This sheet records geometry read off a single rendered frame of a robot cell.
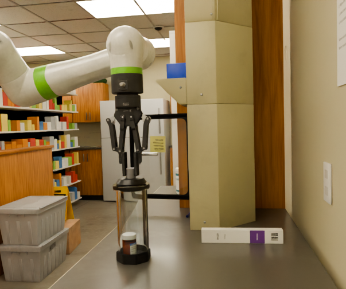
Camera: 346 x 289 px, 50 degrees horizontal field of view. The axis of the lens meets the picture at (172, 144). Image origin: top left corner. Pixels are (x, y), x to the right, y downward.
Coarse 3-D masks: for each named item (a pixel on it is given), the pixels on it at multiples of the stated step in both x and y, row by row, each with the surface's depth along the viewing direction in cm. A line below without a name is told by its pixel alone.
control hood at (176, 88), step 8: (160, 80) 137; (168, 80) 136; (176, 80) 136; (184, 80) 136; (168, 88) 137; (176, 88) 136; (184, 88) 136; (176, 96) 136; (184, 96) 136; (184, 104) 136
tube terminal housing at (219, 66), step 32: (192, 32) 134; (224, 32) 136; (192, 64) 135; (224, 64) 136; (192, 96) 135; (224, 96) 136; (192, 128) 136; (224, 128) 137; (192, 160) 137; (224, 160) 137; (192, 192) 137; (224, 192) 138; (192, 224) 138; (224, 224) 138
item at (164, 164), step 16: (160, 128) 171; (176, 128) 169; (160, 144) 172; (176, 144) 170; (144, 160) 174; (160, 160) 172; (176, 160) 170; (144, 176) 175; (160, 176) 173; (176, 176) 170; (160, 192) 173; (176, 192) 171
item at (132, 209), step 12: (120, 192) 105; (132, 192) 104; (144, 192) 107; (120, 204) 105; (132, 204) 105; (144, 204) 107; (120, 216) 106; (132, 216) 105; (144, 216) 107; (120, 228) 106; (132, 228) 105; (144, 228) 107; (120, 240) 106; (132, 240) 105; (144, 240) 107; (120, 252) 107; (132, 252) 105
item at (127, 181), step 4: (128, 168) 108; (132, 168) 108; (128, 172) 107; (132, 172) 107; (128, 176) 108; (132, 176) 108; (136, 176) 112; (120, 180) 106; (124, 180) 105; (128, 180) 105; (132, 180) 105; (136, 180) 106; (140, 180) 106; (144, 180) 108; (120, 184) 105; (124, 184) 105; (128, 184) 104; (132, 184) 104; (136, 184) 105; (140, 184) 106
